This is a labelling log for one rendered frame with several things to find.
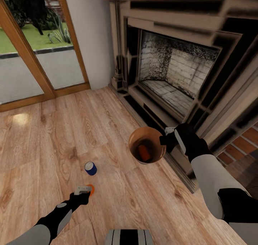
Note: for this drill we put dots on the can of soda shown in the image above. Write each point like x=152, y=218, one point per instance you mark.
x=90, y=168
x=144, y=153
x=92, y=191

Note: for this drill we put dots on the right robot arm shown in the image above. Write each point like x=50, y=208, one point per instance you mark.
x=224, y=196

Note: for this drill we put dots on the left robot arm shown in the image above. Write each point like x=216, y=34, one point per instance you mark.
x=49, y=227

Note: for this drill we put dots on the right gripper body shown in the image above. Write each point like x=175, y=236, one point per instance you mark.
x=166, y=140

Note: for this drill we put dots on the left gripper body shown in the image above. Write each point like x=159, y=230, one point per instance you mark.
x=81, y=199

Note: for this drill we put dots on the trash can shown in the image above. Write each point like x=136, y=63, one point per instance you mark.
x=149, y=137

